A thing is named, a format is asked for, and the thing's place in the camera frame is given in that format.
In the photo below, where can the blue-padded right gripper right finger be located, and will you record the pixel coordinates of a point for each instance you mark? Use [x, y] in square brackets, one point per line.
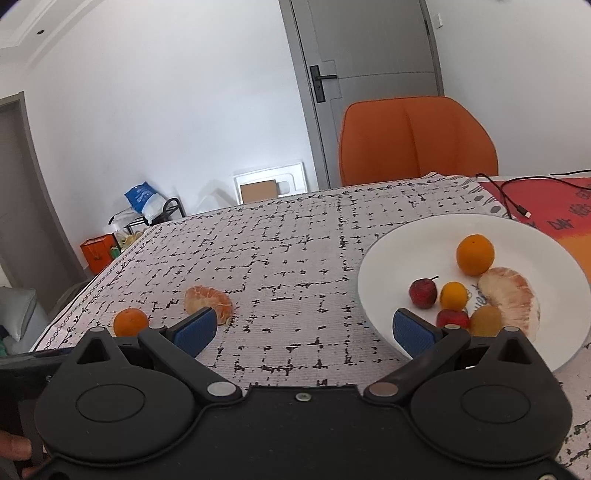
[431, 349]

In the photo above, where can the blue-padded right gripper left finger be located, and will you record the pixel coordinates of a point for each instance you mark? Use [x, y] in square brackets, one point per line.
[176, 349]

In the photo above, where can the round peeled pomelo segment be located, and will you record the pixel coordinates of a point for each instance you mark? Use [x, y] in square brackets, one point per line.
[198, 297]

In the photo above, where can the long peeled pomelo segment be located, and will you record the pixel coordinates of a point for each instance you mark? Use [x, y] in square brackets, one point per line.
[510, 292]

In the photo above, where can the person's hand on handle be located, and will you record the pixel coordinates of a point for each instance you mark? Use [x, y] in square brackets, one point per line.
[14, 448]

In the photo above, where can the red small fruit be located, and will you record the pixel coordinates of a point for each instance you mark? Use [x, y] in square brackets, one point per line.
[453, 317]

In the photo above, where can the orange mandarin on cloth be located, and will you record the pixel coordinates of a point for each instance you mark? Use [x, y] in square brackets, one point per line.
[129, 322]

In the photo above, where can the dark red small apple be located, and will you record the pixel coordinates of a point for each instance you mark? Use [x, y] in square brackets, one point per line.
[423, 292]

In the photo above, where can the small orange on plate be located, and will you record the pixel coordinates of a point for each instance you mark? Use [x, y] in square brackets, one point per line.
[454, 296]

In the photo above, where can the yellow-brown small fruit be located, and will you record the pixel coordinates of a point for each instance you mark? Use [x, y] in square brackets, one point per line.
[486, 321]

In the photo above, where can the grey cushion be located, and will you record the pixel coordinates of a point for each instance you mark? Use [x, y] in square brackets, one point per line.
[23, 319]

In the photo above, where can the large orange on plate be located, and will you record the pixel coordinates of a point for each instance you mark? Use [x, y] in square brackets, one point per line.
[475, 255]

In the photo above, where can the orange box on floor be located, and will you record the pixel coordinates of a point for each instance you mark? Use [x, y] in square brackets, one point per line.
[99, 252]

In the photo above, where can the grey side door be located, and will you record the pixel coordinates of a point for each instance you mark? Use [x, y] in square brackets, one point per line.
[35, 252]

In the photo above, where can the white round plate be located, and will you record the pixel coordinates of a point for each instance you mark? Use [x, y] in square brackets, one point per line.
[427, 248]

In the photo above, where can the blue white plastic bag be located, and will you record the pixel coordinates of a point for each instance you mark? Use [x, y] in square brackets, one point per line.
[146, 201]

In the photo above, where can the orange chair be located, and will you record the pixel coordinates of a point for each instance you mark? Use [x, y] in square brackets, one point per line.
[405, 138]

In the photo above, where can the black door handle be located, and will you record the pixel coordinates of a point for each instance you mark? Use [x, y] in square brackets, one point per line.
[317, 82]

